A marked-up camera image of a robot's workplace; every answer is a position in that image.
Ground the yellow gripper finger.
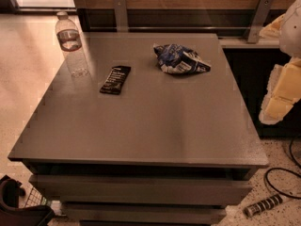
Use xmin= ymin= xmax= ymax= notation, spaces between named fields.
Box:
xmin=260 ymin=14 xmax=284 ymax=39

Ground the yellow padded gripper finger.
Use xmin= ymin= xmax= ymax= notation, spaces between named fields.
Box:
xmin=259 ymin=57 xmax=301 ymax=125

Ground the blue chip bag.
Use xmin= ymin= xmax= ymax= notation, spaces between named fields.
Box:
xmin=153 ymin=43 xmax=211 ymax=74

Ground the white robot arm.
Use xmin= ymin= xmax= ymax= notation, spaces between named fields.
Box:
xmin=259 ymin=0 xmax=301 ymax=125

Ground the black white striped cylinder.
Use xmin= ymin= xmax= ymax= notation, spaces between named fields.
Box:
xmin=243 ymin=194 xmax=283 ymax=218

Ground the grey drawer cabinet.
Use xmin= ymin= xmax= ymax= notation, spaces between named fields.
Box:
xmin=9 ymin=33 xmax=268 ymax=226

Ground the black snack bar wrapper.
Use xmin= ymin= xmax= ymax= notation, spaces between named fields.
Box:
xmin=100 ymin=66 xmax=131 ymax=95

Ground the clear plastic water bottle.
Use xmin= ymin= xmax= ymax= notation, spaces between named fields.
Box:
xmin=55 ymin=11 xmax=88 ymax=78

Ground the black chair base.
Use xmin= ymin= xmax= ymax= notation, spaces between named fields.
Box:
xmin=0 ymin=174 xmax=55 ymax=226

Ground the right metal wall bracket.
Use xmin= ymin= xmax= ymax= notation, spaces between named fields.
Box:
xmin=246 ymin=0 xmax=274 ymax=44

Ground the metal wall bracket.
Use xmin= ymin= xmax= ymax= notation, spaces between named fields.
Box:
xmin=113 ymin=0 xmax=129 ymax=32
xmin=246 ymin=0 xmax=274 ymax=44

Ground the black cable on floor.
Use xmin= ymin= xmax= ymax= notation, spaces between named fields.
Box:
xmin=263 ymin=137 xmax=301 ymax=201

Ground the left metal wall bracket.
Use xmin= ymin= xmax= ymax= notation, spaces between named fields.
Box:
xmin=113 ymin=0 xmax=129 ymax=32

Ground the wire basket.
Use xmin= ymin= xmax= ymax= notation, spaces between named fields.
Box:
xmin=24 ymin=187 xmax=49 ymax=207

